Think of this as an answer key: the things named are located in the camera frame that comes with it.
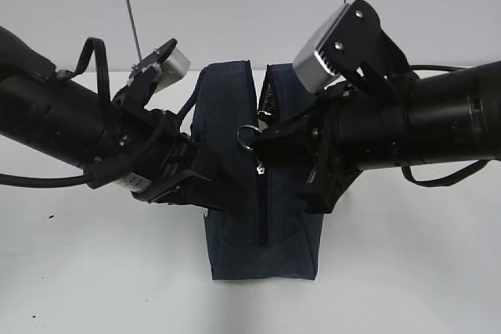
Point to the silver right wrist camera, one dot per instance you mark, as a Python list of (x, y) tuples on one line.
[(338, 47)]

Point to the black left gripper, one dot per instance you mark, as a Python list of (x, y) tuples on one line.
[(164, 166)]

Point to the navy blue lunch bag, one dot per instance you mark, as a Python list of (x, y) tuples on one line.
[(274, 237)]

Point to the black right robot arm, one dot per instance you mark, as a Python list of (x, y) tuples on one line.
[(445, 118)]

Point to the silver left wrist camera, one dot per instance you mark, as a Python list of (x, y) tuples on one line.
[(163, 67)]

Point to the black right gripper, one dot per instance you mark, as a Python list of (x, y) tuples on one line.
[(326, 138)]

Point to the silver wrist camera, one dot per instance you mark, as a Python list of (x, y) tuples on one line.
[(338, 47), (163, 67)]

